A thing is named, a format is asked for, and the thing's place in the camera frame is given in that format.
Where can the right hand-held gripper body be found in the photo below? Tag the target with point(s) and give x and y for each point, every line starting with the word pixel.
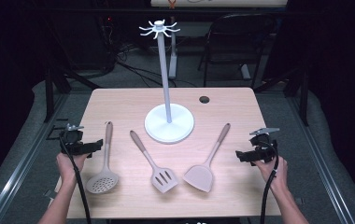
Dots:
pixel 264 146

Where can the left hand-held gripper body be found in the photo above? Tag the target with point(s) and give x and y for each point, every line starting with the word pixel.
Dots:
pixel 73 137

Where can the beige perforated skimmer spoon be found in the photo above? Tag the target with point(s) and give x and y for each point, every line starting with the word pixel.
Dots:
pixel 102 183

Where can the beige solid turner spatula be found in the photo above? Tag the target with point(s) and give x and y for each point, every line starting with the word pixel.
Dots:
pixel 200 177

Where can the beige slotted spatula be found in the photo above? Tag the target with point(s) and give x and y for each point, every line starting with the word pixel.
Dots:
pixel 163 179

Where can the white utensil rack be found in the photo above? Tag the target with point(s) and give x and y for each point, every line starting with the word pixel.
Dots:
pixel 169 124

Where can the person's left hand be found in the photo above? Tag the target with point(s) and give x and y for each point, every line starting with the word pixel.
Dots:
pixel 69 166

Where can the person's right hand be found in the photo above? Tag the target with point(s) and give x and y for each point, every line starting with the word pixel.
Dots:
pixel 275 174

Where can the grey tape tab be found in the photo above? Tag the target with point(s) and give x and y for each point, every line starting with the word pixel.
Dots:
pixel 48 194
pixel 299 200

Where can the grey metal stand foot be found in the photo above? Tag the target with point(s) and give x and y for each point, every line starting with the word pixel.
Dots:
pixel 246 72

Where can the black folding chair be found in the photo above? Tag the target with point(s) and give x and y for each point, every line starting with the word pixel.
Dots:
pixel 228 59

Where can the dark equipment with red light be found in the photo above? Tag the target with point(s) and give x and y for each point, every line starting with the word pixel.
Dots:
pixel 94 34

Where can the black metal frame stand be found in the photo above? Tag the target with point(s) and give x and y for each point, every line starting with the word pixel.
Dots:
pixel 48 93
pixel 304 99

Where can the aluminium floor rail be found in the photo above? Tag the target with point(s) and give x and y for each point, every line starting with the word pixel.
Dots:
pixel 322 168
pixel 17 174

